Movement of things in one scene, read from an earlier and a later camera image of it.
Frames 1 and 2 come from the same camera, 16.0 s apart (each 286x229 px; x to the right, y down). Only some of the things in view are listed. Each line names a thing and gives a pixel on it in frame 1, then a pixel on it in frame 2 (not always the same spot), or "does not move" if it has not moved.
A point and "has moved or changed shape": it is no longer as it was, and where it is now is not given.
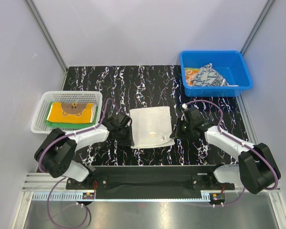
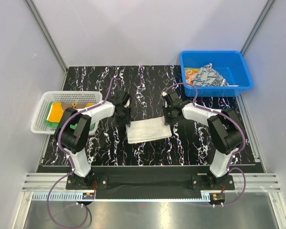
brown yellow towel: x=65 y=112 does not move
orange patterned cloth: x=190 y=74 does not move
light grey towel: x=151 y=127 has moved or changed shape
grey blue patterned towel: x=208 y=77 does not move
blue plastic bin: x=232 y=64 does not move
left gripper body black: x=125 y=137 to x=124 y=117
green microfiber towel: x=68 y=125 does not move
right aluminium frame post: x=267 y=8 does not move
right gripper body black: x=183 y=130 to x=169 y=116
